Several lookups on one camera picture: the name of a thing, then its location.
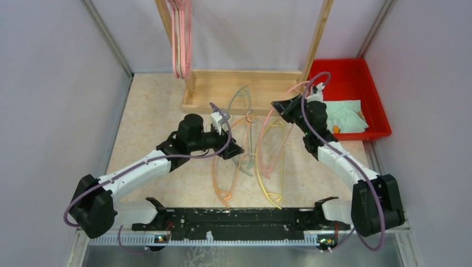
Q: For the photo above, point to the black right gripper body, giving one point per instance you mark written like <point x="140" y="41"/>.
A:
<point x="299" y="123"/>

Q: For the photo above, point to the large pink plastic hanger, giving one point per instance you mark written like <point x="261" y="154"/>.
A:
<point x="176" y="67"/>

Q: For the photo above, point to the red plastic bin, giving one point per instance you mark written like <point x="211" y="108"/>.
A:
<point x="351" y="80"/>

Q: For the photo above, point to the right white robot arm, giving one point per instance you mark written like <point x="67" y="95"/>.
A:
<point x="375" y="204"/>

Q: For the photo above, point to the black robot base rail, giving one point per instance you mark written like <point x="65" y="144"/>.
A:
<point x="236" y="227"/>

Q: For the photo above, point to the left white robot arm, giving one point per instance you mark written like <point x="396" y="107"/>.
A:
<point x="97" y="206"/>

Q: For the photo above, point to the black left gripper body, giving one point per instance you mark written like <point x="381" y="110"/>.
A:
<point x="209" y="140"/>

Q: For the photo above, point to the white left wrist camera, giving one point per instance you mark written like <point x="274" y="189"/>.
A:
<point x="219" y="121"/>

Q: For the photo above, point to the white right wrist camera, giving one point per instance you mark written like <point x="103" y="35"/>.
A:
<point x="316" y="93"/>

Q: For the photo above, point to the wooden hanger rack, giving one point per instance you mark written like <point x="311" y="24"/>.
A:
<point x="251" y="88"/>

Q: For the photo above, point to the pale green cloth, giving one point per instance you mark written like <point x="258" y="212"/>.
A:
<point x="347" y="115"/>

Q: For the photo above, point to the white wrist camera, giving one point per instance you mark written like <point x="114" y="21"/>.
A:
<point x="316" y="93"/>
<point x="219" y="121"/>

